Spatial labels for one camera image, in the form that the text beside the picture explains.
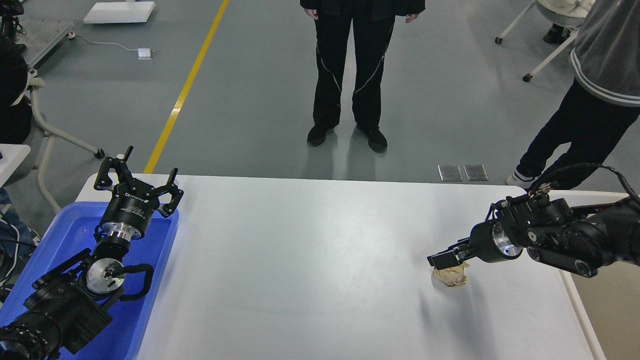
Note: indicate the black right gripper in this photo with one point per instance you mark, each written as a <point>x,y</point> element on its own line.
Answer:
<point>488,242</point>

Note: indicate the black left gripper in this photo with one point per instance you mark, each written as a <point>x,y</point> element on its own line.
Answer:
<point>128,210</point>

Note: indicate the brown paper ball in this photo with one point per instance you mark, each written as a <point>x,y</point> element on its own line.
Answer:
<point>451,277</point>

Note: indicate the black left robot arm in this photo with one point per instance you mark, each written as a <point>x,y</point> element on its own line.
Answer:
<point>70,303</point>

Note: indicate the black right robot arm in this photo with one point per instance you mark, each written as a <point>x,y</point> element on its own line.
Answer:
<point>578,239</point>

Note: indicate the left metal floor plate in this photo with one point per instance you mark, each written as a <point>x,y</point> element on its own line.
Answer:
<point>450,173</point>

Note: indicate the metal floor plate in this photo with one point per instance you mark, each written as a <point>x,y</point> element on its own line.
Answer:
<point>450,173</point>
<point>476,172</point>

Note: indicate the right metal floor plate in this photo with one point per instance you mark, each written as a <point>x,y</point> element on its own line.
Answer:
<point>476,172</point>

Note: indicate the blue plastic bin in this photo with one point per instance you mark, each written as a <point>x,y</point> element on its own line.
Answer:
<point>71,231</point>

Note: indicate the white side table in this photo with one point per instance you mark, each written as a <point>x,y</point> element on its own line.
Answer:
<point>11,157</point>

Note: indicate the white power adapter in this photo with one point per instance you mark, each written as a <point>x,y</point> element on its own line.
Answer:
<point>144,53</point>

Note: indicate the seated person in black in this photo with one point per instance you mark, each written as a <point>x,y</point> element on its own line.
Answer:
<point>15,110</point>

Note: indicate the beige plastic bin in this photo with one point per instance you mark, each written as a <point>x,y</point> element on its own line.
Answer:
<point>608,310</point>

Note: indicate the person in grey jacket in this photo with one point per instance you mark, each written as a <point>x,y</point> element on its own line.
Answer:
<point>599,106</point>

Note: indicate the white flat board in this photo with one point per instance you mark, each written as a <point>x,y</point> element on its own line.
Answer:
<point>120,12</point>

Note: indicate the grey metal platform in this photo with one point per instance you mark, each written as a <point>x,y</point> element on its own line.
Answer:
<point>40,36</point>

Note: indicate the white chair frame left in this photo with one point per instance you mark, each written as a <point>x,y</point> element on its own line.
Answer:
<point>50,135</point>

